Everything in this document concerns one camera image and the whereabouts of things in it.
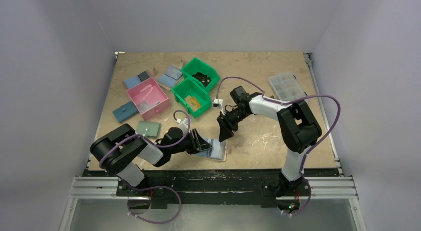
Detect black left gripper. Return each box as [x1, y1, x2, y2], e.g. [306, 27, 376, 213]
[170, 129, 211, 154]

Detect beige leather card holder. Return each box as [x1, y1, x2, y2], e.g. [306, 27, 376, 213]
[193, 138, 228, 162]

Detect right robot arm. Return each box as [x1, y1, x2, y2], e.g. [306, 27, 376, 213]
[217, 86, 322, 197]

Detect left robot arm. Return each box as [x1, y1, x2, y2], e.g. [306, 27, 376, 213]
[89, 124, 213, 196]

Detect yellow card in bin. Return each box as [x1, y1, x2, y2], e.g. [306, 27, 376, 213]
[184, 96, 201, 112]

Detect green closed card holder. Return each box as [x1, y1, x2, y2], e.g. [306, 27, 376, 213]
[135, 121, 161, 138]

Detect green bin with yellow card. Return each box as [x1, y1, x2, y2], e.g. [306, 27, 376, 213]
[171, 78, 212, 118]

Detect light blue open card holder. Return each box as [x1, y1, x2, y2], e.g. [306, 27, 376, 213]
[157, 65, 182, 91]

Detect dark blue closed card holder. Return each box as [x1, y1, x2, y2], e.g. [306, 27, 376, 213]
[112, 101, 138, 123]

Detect blue grey open card holder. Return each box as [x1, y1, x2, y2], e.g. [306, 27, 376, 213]
[124, 70, 151, 89]

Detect black parts in bin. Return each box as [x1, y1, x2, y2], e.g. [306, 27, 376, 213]
[193, 72, 212, 87]

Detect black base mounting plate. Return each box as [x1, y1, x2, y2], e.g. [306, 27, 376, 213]
[82, 169, 311, 210]

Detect green bin with black parts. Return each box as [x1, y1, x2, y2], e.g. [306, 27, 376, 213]
[181, 57, 220, 93]

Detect clear plastic screw organizer box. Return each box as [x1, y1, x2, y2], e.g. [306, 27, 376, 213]
[268, 72, 308, 102]

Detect pink box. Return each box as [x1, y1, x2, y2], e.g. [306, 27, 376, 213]
[126, 77, 171, 121]

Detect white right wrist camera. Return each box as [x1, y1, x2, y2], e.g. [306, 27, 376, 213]
[212, 98, 225, 113]

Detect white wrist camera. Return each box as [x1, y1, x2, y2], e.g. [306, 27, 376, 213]
[176, 117, 189, 133]
[212, 98, 225, 113]

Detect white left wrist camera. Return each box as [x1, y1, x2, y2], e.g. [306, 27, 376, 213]
[176, 117, 189, 133]

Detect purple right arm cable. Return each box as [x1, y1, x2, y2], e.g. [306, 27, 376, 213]
[215, 76, 341, 217]

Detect aluminium frame rail right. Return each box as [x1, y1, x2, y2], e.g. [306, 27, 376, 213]
[303, 52, 345, 177]

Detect aluminium frame rail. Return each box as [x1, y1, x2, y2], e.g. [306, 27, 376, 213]
[303, 52, 345, 177]
[59, 169, 367, 231]

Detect aluminium front frame rail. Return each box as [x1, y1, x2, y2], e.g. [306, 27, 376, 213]
[59, 169, 367, 231]

